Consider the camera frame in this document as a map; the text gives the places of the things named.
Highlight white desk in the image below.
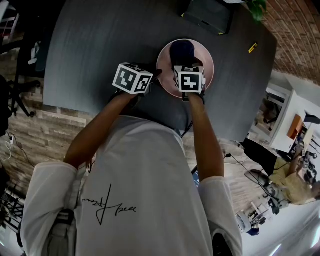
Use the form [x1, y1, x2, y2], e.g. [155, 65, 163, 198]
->
[249, 71, 320, 156]

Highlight green plant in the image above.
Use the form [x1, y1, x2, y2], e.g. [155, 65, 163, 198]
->
[246, 0, 268, 22]

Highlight black tablet blue screen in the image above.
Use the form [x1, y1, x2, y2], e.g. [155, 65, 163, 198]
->
[190, 166, 201, 191]

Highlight dark blue cloth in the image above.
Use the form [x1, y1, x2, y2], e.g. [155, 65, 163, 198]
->
[169, 39, 203, 72]

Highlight person's left forearm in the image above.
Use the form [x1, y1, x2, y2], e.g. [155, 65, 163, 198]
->
[63, 91, 137, 171]

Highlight big pink plate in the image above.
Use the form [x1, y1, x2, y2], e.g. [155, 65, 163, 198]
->
[156, 38, 215, 99]

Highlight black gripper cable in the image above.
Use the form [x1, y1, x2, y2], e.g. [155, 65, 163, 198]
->
[180, 119, 195, 139]

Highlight person's white t-shirt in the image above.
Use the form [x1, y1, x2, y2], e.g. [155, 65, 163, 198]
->
[21, 114, 245, 256]

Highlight black strap buckle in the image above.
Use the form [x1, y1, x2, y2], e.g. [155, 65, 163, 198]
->
[56, 208, 75, 226]

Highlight pale grey rag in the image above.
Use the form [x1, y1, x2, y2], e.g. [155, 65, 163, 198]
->
[27, 41, 42, 65]

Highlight white shelf unit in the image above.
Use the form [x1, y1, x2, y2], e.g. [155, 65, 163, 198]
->
[0, 11, 20, 47]

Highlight black box yellow corners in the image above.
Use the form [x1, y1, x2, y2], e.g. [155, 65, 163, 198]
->
[177, 0, 236, 36]

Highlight black pouch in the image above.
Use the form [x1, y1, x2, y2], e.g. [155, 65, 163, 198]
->
[211, 232, 233, 256]

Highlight black office chair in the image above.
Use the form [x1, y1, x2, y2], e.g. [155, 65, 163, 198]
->
[7, 14, 49, 118]

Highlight grey metal equipment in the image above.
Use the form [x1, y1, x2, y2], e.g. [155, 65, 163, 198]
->
[236, 197, 277, 236]

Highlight orange box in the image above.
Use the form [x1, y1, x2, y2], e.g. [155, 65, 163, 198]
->
[286, 113, 305, 141]

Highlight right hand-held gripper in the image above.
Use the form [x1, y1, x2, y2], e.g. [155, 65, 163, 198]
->
[172, 64, 207, 105]

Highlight person's right forearm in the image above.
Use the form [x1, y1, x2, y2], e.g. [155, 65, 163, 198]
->
[187, 93, 226, 182]

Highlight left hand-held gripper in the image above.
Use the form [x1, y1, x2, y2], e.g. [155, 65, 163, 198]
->
[112, 62, 164, 98]

